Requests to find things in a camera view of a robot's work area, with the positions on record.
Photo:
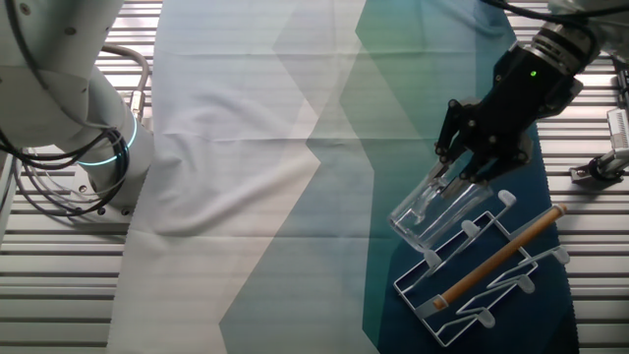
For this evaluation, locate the black clamp tool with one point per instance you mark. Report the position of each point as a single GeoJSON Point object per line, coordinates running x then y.
{"type": "Point", "coordinates": [597, 169]}

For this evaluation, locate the teal white gradient tablecloth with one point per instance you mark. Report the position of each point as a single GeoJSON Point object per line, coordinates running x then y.
{"type": "Point", "coordinates": [245, 147]}

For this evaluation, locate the clear plastic cup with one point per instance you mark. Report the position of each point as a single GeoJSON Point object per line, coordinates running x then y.
{"type": "Point", "coordinates": [422, 226]}

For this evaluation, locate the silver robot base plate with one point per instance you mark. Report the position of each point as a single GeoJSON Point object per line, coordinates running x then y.
{"type": "Point", "coordinates": [83, 189]}

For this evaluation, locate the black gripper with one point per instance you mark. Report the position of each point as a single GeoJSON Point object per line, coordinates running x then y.
{"type": "Point", "coordinates": [526, 88]}

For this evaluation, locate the black bracket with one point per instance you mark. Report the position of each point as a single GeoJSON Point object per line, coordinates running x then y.
{"type": "Point", "coordinates": [624, 83]}

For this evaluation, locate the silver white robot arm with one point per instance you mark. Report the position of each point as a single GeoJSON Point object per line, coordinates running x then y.
{"type": "Point", "coordinates": [49, 98]}

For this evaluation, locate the silver exterior camera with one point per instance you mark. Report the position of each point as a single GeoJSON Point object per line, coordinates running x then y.
{"type": "Point", "coordinates": [620, 129]}

